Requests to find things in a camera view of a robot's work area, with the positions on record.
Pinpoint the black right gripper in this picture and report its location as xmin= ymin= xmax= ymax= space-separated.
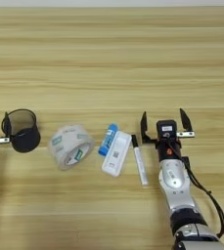
xmin=140 ymin=107 xmax=196 ymax=163

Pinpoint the clear packing tape roll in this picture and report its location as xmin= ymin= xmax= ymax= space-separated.
xmin=48 ymin=124 xmax=96 ymax=172

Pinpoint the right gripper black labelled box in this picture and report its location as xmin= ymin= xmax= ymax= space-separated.
xmin=156 ymin=119 xmax=178 ymax=141

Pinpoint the black mesh pen cup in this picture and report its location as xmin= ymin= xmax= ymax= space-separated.
xmin=0 ymin=108 xmax=42 ymax=154

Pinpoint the white marker with black cap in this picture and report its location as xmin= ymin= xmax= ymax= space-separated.
xmin=130 ymin=134 xmax=150 ymax=187

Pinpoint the white plastic case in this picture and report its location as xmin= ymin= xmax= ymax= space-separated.
xmin=101 ymin=130 xmax=133 ymax=178

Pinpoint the blue glue stick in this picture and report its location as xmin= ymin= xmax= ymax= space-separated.
xmin=98 ymin=122 xmax=119 ymax=157

